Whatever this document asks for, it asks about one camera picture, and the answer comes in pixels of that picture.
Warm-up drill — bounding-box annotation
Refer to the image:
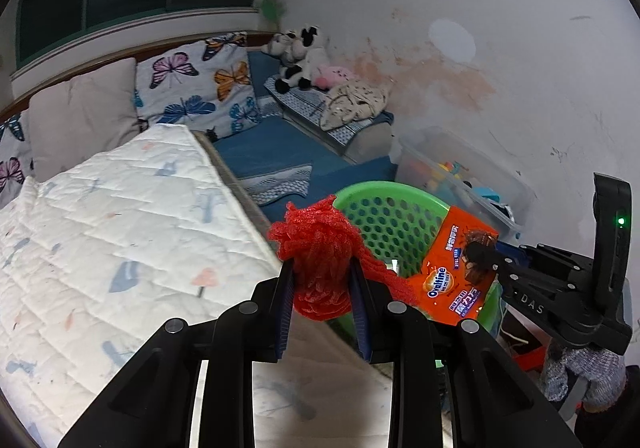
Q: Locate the orange Ovaltine snack packet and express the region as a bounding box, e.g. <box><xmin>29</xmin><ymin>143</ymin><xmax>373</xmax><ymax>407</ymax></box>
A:
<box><xmin>408</xmin><ymin>206</ymin><xmax>500</xmax><ymax>330</ymax></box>

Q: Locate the green plastic mesh basket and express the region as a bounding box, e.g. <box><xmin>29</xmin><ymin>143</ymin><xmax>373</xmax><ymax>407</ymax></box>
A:
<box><xmin>333</xmin><ymin>182</ymin><xmax>502</xmax><ymax>336</ymax></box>

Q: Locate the red mesh net bag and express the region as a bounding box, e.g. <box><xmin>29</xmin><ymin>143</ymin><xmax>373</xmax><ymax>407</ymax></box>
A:
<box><xmin>268</xmin><ymin>194</ymin><xmax>416</xmax><ymax>321</ymax></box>

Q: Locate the right hand grey glove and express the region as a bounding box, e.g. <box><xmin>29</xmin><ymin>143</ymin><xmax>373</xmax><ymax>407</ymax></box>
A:
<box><xmin>540</xmin><ymin>341</ymin><xmax>627</xmax><ymax>412</ymax></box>

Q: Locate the clear plastic storage box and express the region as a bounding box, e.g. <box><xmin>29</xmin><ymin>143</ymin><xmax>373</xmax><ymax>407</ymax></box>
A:
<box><xmin>396</xmin><ymin>126</ymin><xmax>534</xmax><ymax>244</ymax></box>

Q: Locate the grey patterned small cloth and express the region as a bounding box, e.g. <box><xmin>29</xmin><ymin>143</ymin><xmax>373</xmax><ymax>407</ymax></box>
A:
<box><xmin>239</xmin><ymin>164</ymin><xmax>312</xmax><ymax>206</ymax></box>

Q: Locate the white quilted bed cover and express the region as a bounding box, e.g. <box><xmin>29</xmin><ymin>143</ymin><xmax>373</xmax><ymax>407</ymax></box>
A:
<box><xmin>1</xmin><ymin>125</ymin><xmax>390</xmax><ymax>447</ymax></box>

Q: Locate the blue bed sheet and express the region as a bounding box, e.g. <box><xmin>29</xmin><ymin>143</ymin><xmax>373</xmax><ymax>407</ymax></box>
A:
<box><xmin>214</xmin><ymin>50</ymin><xmax>397</xmax><ymax>222</ymax></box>

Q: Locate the cream spotted cloth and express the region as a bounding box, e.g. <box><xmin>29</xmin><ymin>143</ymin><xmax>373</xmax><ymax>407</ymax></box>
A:
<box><xmin>320</xmin><ymin>80</ymin><xmax>388</xmax><ymax>130</ymax></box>

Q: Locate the blue patterned folded blanket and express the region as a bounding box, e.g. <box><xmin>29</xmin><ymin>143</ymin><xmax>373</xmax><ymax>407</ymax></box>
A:
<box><xmin>264</xmin><ymin>76</ymin><xmax>394</xmax><ymax>150</ymax></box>

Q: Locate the pink plush toy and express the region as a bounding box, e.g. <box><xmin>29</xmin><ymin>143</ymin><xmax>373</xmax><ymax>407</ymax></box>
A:
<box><xmin>312</xmin><ymin>66</ymin><xmax>358</xmax><ymax>90</ymax></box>

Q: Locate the right butterfly print pillow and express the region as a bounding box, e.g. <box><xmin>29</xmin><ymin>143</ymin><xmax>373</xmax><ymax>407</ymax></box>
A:
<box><xmin>134</xmin><ymin>32</ymin><xmax>260</xmax><ymax>140</ymax></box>

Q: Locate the butterfly print pillow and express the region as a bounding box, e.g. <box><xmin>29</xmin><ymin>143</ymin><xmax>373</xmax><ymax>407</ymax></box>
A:
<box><xmin>0</xmin><ymin>110</ymin><xmax>34</xmax><ymax>208</ymax></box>
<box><xmin>134</xmin><ymin>32</ymin><xmax>260</xmax><ymax>140</ymax></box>

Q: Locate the black white cow plush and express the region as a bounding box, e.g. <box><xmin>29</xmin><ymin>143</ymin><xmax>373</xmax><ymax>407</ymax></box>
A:
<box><xmin>262</xmin><ymin>24</ymin><xmax>329</xmax><ymax>95</ymax></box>

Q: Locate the plain grey pillow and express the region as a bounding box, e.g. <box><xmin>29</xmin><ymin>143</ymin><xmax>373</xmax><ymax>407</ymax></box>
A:
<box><xmin>28</xmin><ymin>58</ymin><xmax>140</xmax><ymax>182</ymax></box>

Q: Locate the left butterfly print pillow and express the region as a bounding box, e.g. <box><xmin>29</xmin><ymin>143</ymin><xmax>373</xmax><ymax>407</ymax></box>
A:
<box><xmin>0</xmin><ymin>110</ymin><xmax>34</xmax><ymax>208</ymax></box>

